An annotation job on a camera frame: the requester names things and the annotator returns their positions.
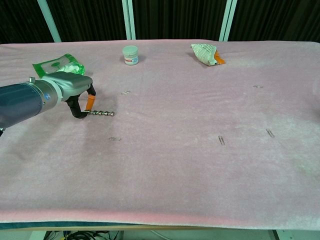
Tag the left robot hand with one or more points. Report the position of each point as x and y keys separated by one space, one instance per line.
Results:
x=72 y=83

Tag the silver magnetic bead rod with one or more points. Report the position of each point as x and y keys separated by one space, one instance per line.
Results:
x=101 y=113

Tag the silver paperclip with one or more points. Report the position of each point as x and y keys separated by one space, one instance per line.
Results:
x=125 y=92
x=258 y=86
x=221 y=140
x=270 y=133
x=115 y=138

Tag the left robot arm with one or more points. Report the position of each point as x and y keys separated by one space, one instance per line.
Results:
x=20 y=105

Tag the green wet wipe packet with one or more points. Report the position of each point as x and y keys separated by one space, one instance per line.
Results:
x=62 y=63

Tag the small white jar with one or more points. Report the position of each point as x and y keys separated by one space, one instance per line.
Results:
x=130 y=56

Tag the pink table cloth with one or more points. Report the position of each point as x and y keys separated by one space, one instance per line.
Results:
x=160 y=150

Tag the black pleated curtain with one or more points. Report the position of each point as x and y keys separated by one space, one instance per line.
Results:
x=175 y=17

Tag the white and orange snack packet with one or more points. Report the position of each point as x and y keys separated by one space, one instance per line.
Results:
x=203 y=53

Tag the white aluminium frame post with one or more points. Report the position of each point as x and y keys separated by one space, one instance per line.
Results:
x=128 y=20
x=50 y=22
x=228 y=20

